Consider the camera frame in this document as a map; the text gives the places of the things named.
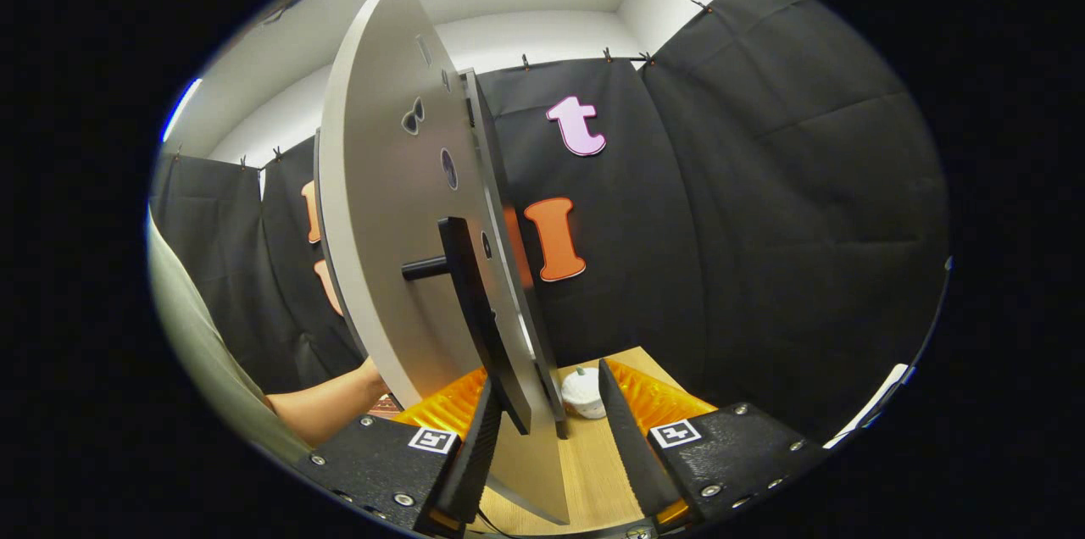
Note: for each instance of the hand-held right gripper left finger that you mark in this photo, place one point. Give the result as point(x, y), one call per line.
point(479, 463)

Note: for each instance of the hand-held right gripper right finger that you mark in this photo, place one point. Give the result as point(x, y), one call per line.
point(631, 454)

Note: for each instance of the grey cabinet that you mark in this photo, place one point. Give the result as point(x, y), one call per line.
point(530, 327)

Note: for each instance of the small white jar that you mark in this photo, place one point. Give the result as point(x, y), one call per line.
point(583, 395)

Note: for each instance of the black backdrop cloth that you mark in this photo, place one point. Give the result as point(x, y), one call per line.
point(763, 225)

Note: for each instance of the person's beige shirt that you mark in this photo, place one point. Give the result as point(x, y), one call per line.
point(191, 327)

